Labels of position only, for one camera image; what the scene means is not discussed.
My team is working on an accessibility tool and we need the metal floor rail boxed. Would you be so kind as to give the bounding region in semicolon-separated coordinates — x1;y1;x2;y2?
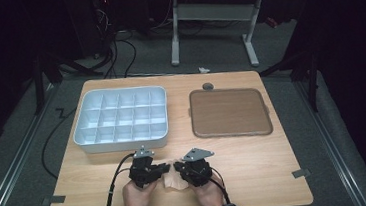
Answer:
0;83;72;206
294;75;366;206

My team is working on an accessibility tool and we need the brown wooden tray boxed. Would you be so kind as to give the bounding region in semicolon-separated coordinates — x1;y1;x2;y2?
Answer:
187;82;274;142

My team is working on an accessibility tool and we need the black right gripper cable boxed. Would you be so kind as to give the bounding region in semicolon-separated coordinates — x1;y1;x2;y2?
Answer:
209;165;232;206

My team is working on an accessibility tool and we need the white compartment storage box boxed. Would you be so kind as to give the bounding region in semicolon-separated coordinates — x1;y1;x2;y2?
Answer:
69;82;172;157

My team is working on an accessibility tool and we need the black floor cable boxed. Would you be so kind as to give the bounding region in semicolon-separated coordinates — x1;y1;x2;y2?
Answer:
36;106;85;181

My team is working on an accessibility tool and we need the black metal stand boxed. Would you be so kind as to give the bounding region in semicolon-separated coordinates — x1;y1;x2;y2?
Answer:
28;44;107;116
256;45;325;118

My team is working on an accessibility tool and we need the beige sock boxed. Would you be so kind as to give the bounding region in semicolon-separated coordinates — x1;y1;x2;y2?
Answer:
160;156;194;192

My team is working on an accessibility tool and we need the grey tape strip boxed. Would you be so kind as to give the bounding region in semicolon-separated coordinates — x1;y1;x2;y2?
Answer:
291;167;312;180
42;195;67;206

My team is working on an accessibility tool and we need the grey round table cap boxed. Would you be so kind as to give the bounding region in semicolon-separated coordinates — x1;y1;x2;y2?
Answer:
201;81;215;92

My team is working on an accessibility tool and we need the person's right hand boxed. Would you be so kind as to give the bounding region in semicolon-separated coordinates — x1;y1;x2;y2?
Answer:
189;177;227;206

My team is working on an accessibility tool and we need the desk with white legs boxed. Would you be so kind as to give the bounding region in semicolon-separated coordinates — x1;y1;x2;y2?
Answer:
148;0;312;76

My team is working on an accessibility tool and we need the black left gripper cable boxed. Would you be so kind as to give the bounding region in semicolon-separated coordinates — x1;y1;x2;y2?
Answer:
96;152;141;206

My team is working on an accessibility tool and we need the person's left hand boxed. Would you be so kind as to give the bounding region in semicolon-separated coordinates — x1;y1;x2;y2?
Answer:
121;177;162;206

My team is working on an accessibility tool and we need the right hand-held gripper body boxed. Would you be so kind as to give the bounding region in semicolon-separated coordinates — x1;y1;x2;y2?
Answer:
178;145;218;189

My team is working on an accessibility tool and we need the bundle of black cables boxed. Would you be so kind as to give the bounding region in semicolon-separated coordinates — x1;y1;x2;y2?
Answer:
90;0;141;81

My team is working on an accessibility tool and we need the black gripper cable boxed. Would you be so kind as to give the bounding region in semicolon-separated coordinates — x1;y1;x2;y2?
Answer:
96;152;141;206
209;165;232;206

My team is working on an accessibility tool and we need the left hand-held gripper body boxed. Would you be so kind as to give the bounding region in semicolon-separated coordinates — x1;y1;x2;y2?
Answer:
126;143;161;190

